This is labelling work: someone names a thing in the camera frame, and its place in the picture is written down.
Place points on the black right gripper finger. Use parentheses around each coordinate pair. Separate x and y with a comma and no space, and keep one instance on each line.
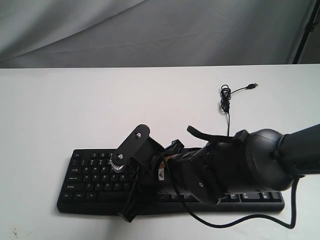
(143,193)

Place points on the black Acer keyboard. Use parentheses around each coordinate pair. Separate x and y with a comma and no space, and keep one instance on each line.
(91,187)

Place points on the grey backdrop cloth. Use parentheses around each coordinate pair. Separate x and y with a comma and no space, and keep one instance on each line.
(150,33)

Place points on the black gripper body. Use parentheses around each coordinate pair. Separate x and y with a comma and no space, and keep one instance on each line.
(175,170)

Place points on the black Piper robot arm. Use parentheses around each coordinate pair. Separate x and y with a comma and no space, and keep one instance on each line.
(261,161)

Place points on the black stand pole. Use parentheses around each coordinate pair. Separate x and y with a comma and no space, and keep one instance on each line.
(309,28)

